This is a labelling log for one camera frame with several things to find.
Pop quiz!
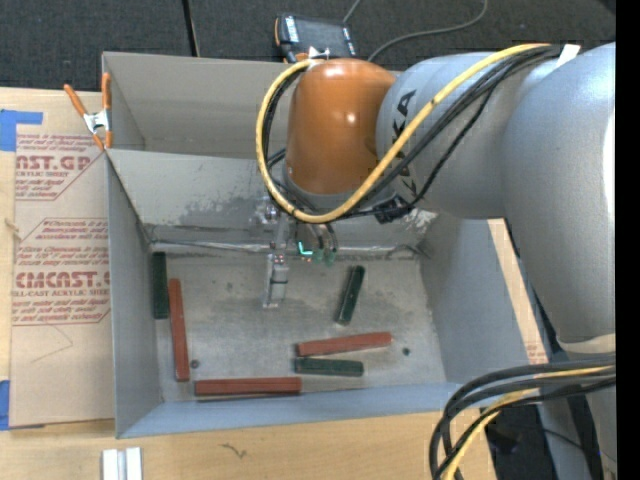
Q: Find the black cylinder on white bracket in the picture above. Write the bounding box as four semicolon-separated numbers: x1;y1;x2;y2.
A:
373;196;416;225

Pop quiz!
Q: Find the grey metal bin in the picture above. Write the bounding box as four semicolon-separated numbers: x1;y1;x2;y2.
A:
101;51;531;440

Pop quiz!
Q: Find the dark green flat block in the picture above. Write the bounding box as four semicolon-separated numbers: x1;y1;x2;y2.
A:
334;264;367;326
151;251;170;321
293;357;365;378

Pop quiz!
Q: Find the red-brown flat block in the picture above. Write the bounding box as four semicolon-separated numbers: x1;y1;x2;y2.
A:
295;331;394;359
167;277;192;383
193;376;304;399

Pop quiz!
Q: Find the brown cardboard board red print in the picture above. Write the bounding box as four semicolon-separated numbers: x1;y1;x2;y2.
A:
0;86;555;432

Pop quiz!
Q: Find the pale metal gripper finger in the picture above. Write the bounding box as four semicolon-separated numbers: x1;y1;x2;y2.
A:
262;262;276;310
274;263;290;305

